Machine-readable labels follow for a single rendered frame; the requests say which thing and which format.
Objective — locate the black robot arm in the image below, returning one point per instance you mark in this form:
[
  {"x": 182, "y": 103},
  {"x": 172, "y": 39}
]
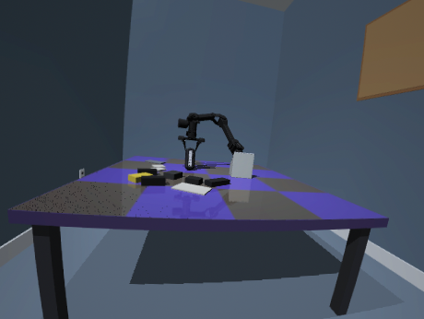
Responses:
[{"x": 193, "y": 119}]

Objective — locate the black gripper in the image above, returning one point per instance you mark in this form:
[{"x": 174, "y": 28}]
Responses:
[{"x": 192, "y": 134}]

